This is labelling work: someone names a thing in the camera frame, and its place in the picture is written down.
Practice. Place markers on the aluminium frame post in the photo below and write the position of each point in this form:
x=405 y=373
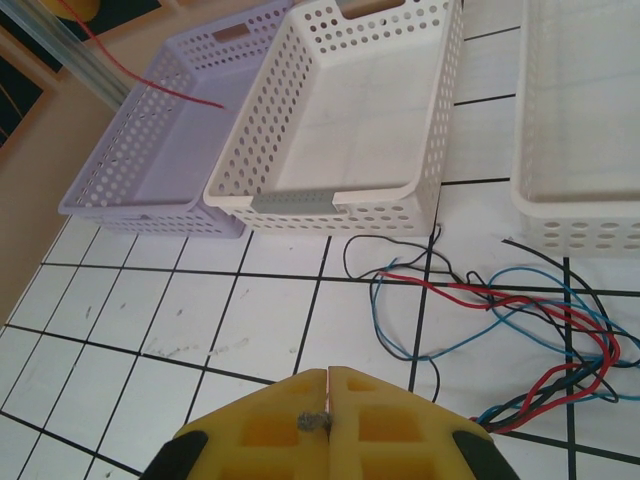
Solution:
x=85 y=60

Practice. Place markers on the wide white perforated basket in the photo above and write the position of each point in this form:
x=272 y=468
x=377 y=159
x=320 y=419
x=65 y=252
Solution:
x=575 y=100

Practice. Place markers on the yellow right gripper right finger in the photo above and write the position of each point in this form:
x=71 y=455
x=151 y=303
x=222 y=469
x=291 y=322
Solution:
x=425 y=450

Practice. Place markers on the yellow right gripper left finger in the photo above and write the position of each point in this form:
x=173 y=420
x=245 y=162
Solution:
x=225 y=450

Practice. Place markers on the purple perforated plastic basket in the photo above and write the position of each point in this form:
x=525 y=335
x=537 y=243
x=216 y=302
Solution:
x=165 y=165

